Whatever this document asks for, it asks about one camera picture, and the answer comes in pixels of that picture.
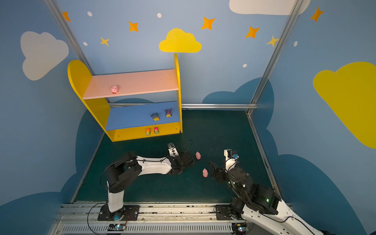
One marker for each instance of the aluminium front rail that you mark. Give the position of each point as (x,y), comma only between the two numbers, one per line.
(153,218)

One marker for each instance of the circuit board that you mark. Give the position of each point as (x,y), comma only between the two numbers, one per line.
(239,228)
(119,228)

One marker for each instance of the right aluminium frame post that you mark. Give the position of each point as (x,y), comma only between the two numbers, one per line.
(285,34)

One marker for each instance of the rear aluminium frame bar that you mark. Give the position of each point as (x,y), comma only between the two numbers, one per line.
(204,106)

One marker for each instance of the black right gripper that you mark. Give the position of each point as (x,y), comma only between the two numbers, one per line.
(219,172)

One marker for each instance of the blue yellow toy figure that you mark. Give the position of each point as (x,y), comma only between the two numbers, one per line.
(155,116)

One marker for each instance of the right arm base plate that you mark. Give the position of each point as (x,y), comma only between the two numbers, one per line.
(228,212)

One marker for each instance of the yellow toy shelf unit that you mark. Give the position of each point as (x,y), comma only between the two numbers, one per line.
(131,122)

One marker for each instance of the pink toy pig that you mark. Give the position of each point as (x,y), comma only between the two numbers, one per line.
(205,173)
(114,90)
(198,156)

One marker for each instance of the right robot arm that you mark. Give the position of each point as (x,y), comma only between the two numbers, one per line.
(258,204)

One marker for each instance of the left aluminium frame post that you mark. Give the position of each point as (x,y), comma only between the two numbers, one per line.
(63,24)

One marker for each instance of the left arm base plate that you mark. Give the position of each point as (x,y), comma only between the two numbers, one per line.
(126,213)

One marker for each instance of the right circuit board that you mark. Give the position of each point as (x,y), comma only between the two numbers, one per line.
(239,228)

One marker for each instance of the aluminium frame post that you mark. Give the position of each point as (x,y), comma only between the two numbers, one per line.
(285,34)
(63,24)

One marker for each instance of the purple yellow star toy figure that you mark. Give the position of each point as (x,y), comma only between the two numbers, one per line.
(168,112)

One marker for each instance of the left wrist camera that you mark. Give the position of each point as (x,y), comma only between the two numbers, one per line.
(172,150)

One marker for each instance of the left circuit board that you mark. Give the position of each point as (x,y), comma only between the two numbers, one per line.
(119,228)

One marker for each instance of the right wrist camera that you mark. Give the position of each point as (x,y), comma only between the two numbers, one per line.
(231,159)

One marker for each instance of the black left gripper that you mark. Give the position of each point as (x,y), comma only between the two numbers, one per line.
(184,160)

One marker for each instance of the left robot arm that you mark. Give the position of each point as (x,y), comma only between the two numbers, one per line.
(123,172)

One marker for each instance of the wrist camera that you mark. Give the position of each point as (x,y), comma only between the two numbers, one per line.
(231,159)
(172,150)

